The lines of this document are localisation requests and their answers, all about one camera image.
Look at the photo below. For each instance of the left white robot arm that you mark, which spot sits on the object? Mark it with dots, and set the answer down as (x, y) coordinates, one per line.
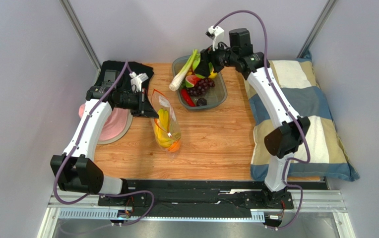
(74, 169)

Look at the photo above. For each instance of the pink hat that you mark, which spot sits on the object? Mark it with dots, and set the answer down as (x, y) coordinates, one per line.
(115, 127)

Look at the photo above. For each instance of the watermelon slice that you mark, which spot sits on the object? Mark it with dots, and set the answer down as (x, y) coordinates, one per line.
(191, 81)

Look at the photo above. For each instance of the black folded cloth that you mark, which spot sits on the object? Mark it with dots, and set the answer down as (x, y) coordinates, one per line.
(113, 67)

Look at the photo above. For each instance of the yellow lemon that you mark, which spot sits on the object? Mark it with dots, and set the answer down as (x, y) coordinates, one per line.
(212, 75)

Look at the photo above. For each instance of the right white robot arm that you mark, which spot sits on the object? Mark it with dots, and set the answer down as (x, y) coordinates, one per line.
(289, 127)

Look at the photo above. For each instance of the green apple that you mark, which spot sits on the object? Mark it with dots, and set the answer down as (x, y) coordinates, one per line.
(203, 70)

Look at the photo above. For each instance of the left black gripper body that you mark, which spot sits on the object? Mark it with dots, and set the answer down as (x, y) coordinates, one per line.
(134, 102)

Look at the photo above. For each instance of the clear orange zip top bag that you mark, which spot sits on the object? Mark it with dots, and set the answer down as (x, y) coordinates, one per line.
(159, 100)

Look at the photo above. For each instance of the grey food tray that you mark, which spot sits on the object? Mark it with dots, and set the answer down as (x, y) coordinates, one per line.
(214, 96)

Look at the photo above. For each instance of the plaid pillow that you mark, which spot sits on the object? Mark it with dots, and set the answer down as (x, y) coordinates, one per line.
(297, 80)

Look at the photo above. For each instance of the yellow bananas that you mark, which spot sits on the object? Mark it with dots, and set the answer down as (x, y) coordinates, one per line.
(161, 129)

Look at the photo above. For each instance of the green white leek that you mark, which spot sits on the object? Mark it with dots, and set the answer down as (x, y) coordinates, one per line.
(179, 77)

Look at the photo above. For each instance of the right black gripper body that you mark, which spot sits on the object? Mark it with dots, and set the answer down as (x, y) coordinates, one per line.
(207, 62)

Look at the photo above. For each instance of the red chili pepper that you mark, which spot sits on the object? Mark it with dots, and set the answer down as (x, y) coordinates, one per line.
(186, 97)

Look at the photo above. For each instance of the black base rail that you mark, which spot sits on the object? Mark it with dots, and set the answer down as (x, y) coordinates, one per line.
(191, 198)

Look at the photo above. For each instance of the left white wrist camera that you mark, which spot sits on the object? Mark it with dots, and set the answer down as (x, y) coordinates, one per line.
(137, 80)

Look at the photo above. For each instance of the dark purple grapes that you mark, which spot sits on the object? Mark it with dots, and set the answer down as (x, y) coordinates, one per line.
(201, 87)

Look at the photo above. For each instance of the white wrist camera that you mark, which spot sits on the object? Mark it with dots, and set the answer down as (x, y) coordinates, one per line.
(137, 80)
(216, 34)

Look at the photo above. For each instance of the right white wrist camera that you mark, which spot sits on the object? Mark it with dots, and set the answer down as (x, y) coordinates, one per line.
(216, 34)

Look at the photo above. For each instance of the orange fruit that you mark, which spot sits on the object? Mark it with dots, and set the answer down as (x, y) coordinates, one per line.
(175, 146)

